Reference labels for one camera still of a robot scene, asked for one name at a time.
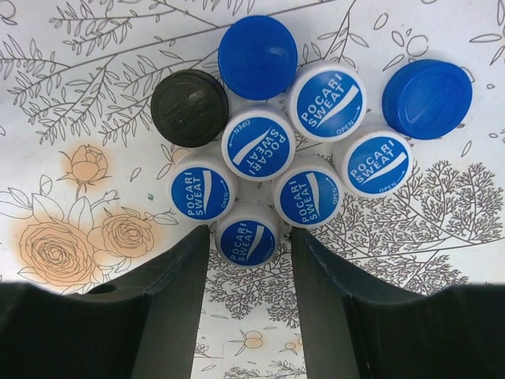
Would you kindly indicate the black bottle cap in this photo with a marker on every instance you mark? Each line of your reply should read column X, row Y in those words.
column 189, row 108

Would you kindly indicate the plain blue bottle cap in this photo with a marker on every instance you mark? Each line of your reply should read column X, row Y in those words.
column 257, row 58
column 427, row 99

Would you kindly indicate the Pocari Sweat cap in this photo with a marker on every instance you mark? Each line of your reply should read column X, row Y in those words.
column 326, row 102
column 258, row 142
column 249, row 235
column 202, row 187
column 308, row 194
column 374, row 161

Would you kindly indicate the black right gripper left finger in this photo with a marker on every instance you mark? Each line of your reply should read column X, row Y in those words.
column 143, row 324

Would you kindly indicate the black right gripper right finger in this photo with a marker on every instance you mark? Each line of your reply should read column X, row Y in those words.
column 354, row 325

